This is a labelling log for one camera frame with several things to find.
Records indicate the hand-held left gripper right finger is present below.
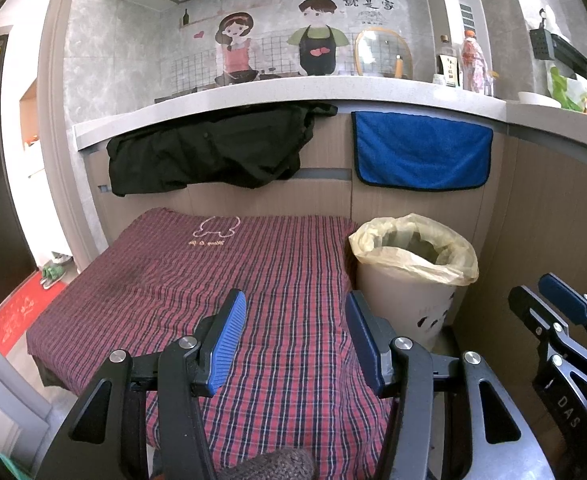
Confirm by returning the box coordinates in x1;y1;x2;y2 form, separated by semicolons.
344;291;544;480

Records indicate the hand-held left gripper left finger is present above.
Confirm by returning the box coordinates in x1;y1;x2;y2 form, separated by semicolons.
36;288;248;480

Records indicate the red plaid cloth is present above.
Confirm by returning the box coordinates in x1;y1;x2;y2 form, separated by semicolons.
26;207;399;480

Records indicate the brown kitchen cabinet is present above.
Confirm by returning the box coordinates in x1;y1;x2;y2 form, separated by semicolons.
81;110;587;351

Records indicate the pair of shoes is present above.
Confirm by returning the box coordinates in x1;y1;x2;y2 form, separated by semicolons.
41;255;73;289

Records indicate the green white plastic bag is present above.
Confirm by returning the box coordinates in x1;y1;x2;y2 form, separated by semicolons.
548;67;587;117

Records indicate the white kitchen countertop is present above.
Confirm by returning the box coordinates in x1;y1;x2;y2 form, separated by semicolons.
72;77;587;153

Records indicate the white bowl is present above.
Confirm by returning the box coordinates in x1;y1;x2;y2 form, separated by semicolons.
517;91;562;109

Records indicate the red doormat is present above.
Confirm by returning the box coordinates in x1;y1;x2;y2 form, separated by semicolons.
0;270;68;357

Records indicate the black wall rack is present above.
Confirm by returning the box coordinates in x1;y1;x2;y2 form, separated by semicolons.
529;27;587;78

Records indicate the cartoon wall sticker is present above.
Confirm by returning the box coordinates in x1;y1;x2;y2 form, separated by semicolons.
174;0;399;88

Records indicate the white wall unit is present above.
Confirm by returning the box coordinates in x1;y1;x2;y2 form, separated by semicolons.
433;0;477;56

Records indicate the person's left hand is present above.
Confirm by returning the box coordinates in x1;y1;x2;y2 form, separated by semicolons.
224;449;315;480

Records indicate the dark sauce bottle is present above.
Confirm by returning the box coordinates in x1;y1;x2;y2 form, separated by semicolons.
434;35;462;89

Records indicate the beige wastebasket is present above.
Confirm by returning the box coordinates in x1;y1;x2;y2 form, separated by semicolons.
356;260;457;352

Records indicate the orange-capped plastic bottle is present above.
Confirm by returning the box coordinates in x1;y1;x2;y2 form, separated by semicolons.
461;30;490;93

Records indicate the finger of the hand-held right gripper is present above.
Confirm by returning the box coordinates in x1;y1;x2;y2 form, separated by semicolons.
508;285;587;391
540;273;587;341

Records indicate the blue towel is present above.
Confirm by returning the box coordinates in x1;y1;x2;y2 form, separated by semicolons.
351;110;494;191

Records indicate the black cloth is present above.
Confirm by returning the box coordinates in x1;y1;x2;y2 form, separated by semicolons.
106;101;338;197

